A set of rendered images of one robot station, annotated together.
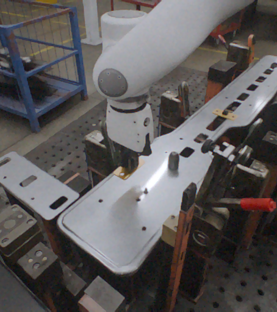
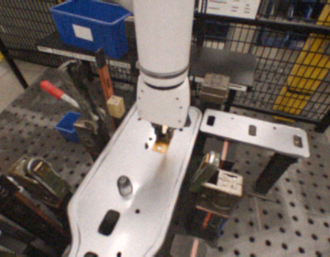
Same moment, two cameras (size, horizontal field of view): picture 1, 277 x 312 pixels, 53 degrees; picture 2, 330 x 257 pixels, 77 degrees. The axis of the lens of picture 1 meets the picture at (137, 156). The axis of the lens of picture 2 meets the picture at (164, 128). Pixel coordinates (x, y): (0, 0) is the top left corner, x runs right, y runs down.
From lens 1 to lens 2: 0.81 m
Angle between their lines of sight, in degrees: 91
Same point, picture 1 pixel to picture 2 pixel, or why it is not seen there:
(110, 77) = not seen: outside the picture
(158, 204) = (132, 138)
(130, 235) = not seen: hidden behind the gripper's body
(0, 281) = (198, 72)
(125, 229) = not seen: hidden behind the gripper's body
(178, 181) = (117, 167)
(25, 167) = (271, 141)
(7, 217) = (221, 82)
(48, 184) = (232, 131)
